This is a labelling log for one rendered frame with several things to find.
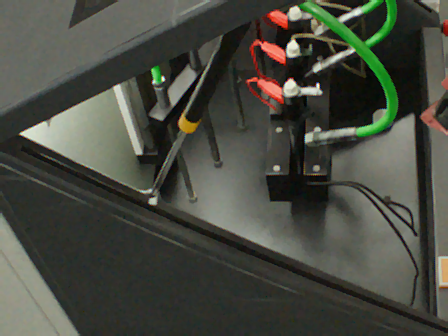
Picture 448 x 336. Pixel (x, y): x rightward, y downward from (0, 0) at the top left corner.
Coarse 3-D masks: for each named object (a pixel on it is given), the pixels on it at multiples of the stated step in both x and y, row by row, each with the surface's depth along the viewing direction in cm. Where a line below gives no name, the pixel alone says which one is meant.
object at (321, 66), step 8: (392, 0) 128; (392, 8) 129; (392, 16) 130; (384, 24) 133; (392, 24) 132; (384, 32) 133; (368, 40) 135; (376, 40) 134; (352, 48) 137; (192, 56) 139; (336, 56) 138; (344, 56) 138; (352, 56) 137; (192, 64) 140; (200, 64) 141; (320, 64) 140; (328, 64) 139; (336, 64) 139; (320, 72) 140
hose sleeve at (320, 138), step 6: (318, 132) 125; (324, 132) 124; (330, 132) 123; (336, 132) 122; (342, 132) 121; (348, 132) 120; (354, 132) 120; (318, 138) 125; (324, 138) 124; (330, 138) 123; (336, 138) 122; (342, 138) 122; (348, 138) 121; (354, 138) 120; (360, 138) 120; (318, 144) 125; (324, 144) 125
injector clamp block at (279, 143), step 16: (320, 48) 159; (320, 80) 154; (320, 96) 152; (320, 112) 150; (272, 128) 148; (320, 128) 147; (272, 144) 146; (288, 144) 146; (304, 144) 156; (272, 160) 144; (288, 160) 144; (304, 160) 159; (320, 160) 143; (272, 176) 143; (288, 176) 143; (304, 176) 142; (320, 176) 142; (272, 192) 146; (288, 192) 146; (320, 192) 146
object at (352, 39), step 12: (312, 12) 105; (324, 12) 105; (324, 24) 105; (336, 24) 105; (348, 36) 105; (360, 48) 106; (372, 60) 107; (156, 72) 130; (384, 72) 108; (156, 84) 132; (384, 84) 109; (396, 96) 111; (396, 108) 112; (384, 120) 115; (360, 132) 119; (372, 132) 118
